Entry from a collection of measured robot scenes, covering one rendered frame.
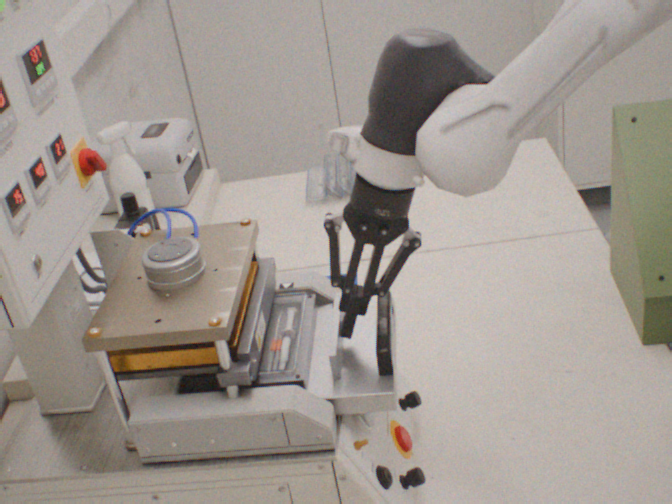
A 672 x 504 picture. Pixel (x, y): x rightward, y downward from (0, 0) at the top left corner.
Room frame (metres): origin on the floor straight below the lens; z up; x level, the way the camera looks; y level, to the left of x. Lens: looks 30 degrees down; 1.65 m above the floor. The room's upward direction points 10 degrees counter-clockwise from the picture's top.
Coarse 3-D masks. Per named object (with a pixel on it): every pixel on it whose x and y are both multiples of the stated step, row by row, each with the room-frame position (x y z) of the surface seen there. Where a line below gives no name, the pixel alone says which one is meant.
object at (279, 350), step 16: (272, 304) 1.03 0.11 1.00; (288, 304) 1.03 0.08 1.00; (272, 320) 0.99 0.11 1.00; (288, 320) 0.99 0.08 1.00; (272, 336) 0.95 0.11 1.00; (288, 336) 0.95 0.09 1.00; (272, 352) 0.92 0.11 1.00; (288, 352) 0.91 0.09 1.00; (272, 368) 0.88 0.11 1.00; (288, 368) 0.88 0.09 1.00
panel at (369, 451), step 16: (400, 384) 1.07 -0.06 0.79; (352, 416) 0.88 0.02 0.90; (384, 416) 0.96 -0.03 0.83; (400, 416) 1.00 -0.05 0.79; (352, 432) 0.85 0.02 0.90; (368, 432) 0.89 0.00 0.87; (384, 432) 0.92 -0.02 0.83; (352, 448) 0.82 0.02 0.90; (368, 448) 0.86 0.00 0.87; (384, 448) 0.89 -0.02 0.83; (400, 448) 0.92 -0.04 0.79; (368, 464) 0.83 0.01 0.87; (384, 464) 0.86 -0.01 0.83; (400, 464) 0.89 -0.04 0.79; (368, 480) 0.80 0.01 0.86; (384, 496) 0.80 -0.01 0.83; (400, 496) 0.83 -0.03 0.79
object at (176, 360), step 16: (256, 272) 1.05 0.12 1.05; (240, 304) 0.96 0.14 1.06; (240, 320) 0.92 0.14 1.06; (240, 336) 0.90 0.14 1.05; (112, 352) 0.90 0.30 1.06; (128, 352) 0.89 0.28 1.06; (144, 352) 0.89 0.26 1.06; (160, 352) 0.88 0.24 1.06; (176, 352) 0.88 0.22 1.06; (192, 352) 0.88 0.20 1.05; (208, 352) 0.87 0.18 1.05; (128, 368) 0.89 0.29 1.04; (144, 368) 0.89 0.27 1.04; (160, 368) 0.89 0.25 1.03; (176, 368) 0.88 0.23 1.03; (192, 368) 0.88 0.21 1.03; (208, 368) 0.87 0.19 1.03
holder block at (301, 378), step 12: (312, 300) 1.04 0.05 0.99; (312, 312) 1.01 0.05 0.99; (312, 324) 0.99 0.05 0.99; (312, 336) 0.97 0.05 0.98; (300, 348) 0.93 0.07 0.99; (300, 360) 0.90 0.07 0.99; (300, 372) 0.88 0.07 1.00; (204, 384) 0.89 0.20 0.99; (216, 384) 0.88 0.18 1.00; (252, 384) 0.87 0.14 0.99; (264, 384) 0.87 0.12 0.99; (276, 384) 0.87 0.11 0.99; (288, 384) 0.86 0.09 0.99; (300, 384) 0.86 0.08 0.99
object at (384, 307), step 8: (376, 304) 0.99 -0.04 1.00; (384, 304) 0.98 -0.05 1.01; (392, 304) 1.01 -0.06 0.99; (376, 312) 0.97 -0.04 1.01; (384, 312) 0.96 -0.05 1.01; (392, 312) 1.01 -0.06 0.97; (376, 320) 0.95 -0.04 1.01; (384, 320) 0.94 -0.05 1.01; (376, 328) 0.93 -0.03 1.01; (384, 328) 0.92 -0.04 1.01; (376, 336) 0.91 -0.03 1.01; (384, 336) 0.90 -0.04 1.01; (376, 344) 0.89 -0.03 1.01; (384, 344) 0.89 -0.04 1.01; (376, 352) 0.88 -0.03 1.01; (384, 352) 0.87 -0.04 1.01; (376, 360) 0.87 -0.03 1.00; (384, 360) 0.87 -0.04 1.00; (392, 360) 0.88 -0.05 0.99; (384, 368) 0.87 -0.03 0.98; (392, 368) 0.87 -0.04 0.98
